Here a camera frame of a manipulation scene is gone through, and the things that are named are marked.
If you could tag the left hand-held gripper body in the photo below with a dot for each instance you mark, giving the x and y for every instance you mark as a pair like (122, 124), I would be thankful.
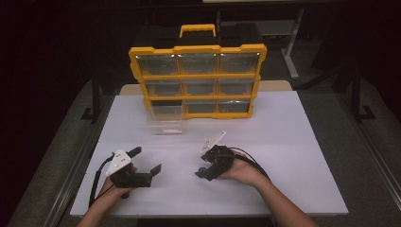
(126, 176)

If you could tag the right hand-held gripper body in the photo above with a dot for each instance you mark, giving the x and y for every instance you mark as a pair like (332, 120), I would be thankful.
(219, 160)

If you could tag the clear plastic drawer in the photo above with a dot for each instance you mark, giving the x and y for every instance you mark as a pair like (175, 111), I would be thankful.
(165, 121)

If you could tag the yellow black organizer cabinet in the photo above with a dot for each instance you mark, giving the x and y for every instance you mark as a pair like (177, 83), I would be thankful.
(197, 47)

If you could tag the person's left hand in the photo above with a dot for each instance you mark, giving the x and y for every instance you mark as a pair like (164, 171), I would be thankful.
(118, 189)

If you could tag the person's right hand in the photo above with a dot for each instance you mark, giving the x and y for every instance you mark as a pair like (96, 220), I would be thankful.
(242, 171)

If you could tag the black metal stand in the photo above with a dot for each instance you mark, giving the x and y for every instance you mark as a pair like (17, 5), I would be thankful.
(94, 101)
(357, 101)

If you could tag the grid of clear drawers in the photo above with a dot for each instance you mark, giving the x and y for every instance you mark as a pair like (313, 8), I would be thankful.
(197, 63)

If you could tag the aluminium frame rail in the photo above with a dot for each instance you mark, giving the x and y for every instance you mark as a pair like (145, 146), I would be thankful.
(372, 151)
(78, 167)

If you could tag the white desk frame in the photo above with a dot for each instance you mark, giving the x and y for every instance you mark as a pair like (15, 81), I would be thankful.
(291, 47)

